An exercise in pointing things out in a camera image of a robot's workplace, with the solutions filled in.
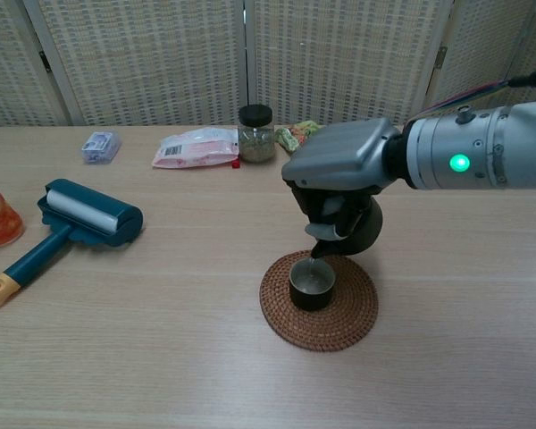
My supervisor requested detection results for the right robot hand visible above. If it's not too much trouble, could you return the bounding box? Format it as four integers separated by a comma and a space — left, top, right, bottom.
281, 117, 406, 242

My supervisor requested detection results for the black teapot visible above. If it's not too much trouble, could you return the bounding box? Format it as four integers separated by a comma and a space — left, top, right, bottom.
310, 196, 384, 260

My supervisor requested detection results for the dark ceramic cup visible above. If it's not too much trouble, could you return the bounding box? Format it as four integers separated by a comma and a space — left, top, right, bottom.
288, 259, 337, 312

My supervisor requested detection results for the round woven rattan coaster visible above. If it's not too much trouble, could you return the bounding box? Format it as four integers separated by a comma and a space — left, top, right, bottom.
258, 248, 380, 353

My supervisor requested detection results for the green snack packet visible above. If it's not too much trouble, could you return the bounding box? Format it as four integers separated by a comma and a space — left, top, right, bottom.
274, 120, 325, 154

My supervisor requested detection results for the glass jar black lid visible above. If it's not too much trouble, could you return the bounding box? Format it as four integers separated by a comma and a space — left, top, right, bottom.
237, 104, 278, 164

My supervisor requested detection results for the pink snack bag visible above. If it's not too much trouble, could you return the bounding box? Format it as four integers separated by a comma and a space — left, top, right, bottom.
151, 126, 241, 170

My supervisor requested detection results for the woven folding screen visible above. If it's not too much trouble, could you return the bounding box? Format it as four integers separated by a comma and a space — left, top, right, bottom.
0, 0, 536, 130

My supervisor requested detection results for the purple tissue pack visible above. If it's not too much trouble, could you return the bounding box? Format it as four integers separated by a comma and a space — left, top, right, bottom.
80, 130, 123, 165

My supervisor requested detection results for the teal lint roller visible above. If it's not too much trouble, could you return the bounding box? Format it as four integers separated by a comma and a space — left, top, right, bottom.
0, 178, 145, 313

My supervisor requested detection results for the orange drink bottle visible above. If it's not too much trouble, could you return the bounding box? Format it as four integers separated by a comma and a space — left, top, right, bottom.
0, 161, 27, 248

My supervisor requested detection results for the robot hand cable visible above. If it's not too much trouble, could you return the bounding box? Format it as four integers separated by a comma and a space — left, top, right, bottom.
417, 65, 536, 120

